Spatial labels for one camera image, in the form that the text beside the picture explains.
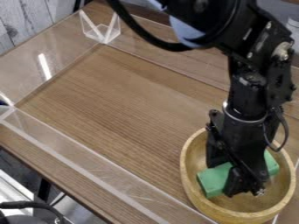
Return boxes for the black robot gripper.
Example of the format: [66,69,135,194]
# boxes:
[204,106,281,199]

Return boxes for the green rectangular block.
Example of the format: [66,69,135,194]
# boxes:
[196,151,281,199]

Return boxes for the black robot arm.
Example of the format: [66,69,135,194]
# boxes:
[107,0,297,197]

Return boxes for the brown wooden bowl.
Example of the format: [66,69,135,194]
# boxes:
[180,129,297,224]

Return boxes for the black table leg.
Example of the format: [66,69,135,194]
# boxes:
[38,178,52,201]

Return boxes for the white cylindrical container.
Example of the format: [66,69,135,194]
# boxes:
[286,17,299,51]

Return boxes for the clear acrylic tray wall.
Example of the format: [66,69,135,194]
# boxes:
[0,3,299,224]

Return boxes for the black cable loop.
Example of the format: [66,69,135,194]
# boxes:
[0,200,66,224]

